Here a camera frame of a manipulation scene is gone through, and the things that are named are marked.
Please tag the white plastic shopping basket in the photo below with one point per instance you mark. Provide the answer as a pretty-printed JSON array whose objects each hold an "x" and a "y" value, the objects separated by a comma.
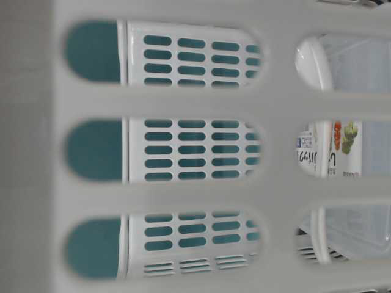
[{"x": 42, "y": 100}]

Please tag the clear plastic food container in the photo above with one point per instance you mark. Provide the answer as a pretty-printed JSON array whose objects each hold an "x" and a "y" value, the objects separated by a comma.
[{"x": 345, "y": 147}]

